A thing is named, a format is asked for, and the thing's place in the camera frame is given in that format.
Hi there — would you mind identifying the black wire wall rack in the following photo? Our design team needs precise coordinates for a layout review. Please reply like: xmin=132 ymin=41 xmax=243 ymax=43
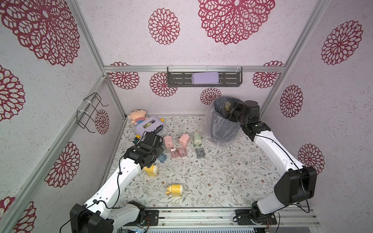
xmin=76 ymin=92 xmax=110 ymax=135

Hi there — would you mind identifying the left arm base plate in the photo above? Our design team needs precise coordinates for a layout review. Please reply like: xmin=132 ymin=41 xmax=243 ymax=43
xmin=138 ymin=209 xmax=159 ymax=226

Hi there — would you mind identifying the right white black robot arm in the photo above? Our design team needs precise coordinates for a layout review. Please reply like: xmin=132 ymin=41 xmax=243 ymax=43
xmin=224 ymin=101 xmax=317 ymax=224

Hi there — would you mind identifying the pink pencil sharpener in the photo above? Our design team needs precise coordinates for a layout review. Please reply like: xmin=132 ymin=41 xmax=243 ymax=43
xmin=179 ymin=134 xmax=190 ymax=147
xmin=164 ymin=136 xmax=173 ymax=149

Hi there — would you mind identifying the aluminium front rail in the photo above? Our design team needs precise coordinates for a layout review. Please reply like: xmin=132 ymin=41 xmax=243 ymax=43
xmin=116 ymin=207 xmax=322 ymax=233

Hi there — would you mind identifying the yellow clear shavings tray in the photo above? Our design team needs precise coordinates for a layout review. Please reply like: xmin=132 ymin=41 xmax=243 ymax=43
xmin=223 ymin=101 xmax=234 ymax=115

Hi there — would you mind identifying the clear plastic bin liner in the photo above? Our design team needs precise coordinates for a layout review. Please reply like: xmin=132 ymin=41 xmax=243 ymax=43
xmin=202 ymin=97 xmax=248 ymax=148

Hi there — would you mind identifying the grey trash bin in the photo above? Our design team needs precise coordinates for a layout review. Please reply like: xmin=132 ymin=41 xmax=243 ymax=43
xmin=209 ymin=97 xmax=245 ymax=145

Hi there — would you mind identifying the yellow pencil sharpener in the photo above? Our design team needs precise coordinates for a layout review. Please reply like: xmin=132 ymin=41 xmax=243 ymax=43
xmin=143 ymin=165 xmax=159 ymax=177
xmin=166 ymin=184 xmax=184 ymax=197

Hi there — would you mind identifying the pink clear shavings tray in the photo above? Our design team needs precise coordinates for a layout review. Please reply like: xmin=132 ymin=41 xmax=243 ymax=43
xmin=170 ymin=148 xmax=180 ymax=159
xmin=177 ymin=147 xmax=188 ymax=158

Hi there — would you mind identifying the blue clear shavings tray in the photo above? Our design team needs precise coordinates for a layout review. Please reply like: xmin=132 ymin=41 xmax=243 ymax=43
xmin=157 ymin=153 xmax=167 ymax=163

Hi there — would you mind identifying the purple tissue box toy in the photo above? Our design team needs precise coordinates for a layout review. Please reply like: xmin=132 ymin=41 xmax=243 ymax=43
xmin=135 ymin=116 xmax=165 ymax=136

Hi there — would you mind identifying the purple soap box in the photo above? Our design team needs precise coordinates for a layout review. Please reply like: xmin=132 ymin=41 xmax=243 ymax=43
xmin=191 ymin=72 xmax=220 ymax=84

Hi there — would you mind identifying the dark grey wall shelf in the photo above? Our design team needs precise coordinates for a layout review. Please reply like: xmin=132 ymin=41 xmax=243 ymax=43
xmin=167 ymin=66 xmax=243 ymax=87

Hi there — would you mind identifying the green pencil sharpener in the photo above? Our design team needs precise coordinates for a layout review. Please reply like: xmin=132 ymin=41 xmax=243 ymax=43
xmin=193 ymin=133 xmax=203 ymax=147

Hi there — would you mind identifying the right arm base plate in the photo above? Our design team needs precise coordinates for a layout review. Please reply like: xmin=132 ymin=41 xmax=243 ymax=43
xmin=232 ymin=209 xmax=277 ymax=225

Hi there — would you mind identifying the grey sharpener shavings tray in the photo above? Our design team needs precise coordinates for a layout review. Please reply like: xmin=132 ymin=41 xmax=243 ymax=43
xmin=195 ymin=148 xmax=206 ymax=159

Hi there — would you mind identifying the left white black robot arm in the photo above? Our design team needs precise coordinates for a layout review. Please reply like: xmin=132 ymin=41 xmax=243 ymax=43
xmin=68 ymin=132 xmax=166 ymax=233

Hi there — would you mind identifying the plush doll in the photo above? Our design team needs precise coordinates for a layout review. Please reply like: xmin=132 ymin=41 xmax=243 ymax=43
xmin=128 ymin=109 xmax=148 ymax=125

